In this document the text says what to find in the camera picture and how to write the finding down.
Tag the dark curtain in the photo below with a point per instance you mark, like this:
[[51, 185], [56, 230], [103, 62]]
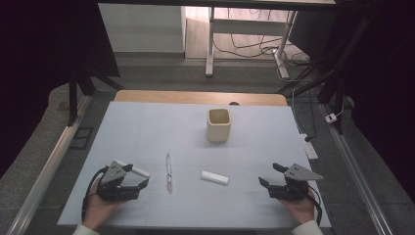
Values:
[[39, 49], [388, 81]]

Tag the white cabinet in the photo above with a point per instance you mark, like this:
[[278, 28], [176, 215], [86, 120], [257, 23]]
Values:
[[140, 27]]

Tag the light blue table mat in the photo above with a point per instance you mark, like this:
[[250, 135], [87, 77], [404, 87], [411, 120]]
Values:
[[147, 130]]

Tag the person's right hand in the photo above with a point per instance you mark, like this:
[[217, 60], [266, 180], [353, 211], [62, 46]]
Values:
[[301, 209]]

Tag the black floor plate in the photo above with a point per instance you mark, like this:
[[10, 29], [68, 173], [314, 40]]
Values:
[[81, 137]]

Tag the white eraser block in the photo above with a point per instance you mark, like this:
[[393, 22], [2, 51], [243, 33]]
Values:
[[214, 177]]

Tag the beige pen holder cup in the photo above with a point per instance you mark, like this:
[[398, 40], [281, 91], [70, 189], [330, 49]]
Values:
[[218, 132]]

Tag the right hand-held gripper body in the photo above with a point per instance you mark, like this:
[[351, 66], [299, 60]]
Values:
[[290, 191]]

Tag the aluminium rail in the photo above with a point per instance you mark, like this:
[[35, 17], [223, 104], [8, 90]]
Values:
[[355, 176], [49, 169]]

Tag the clear pen with red tip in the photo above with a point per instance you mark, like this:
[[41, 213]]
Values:
[[168, 169]]

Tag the black metal stand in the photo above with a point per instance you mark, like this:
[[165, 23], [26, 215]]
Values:
[[73, 98], [332, 81]]

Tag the person's left hand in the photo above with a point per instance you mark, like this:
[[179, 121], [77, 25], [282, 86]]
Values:
[[96, 209]]

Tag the white desk frame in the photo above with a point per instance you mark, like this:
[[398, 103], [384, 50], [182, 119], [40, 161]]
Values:
[[210, 42]]

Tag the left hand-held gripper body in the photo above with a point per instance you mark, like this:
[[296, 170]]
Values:
[[112, 173]]

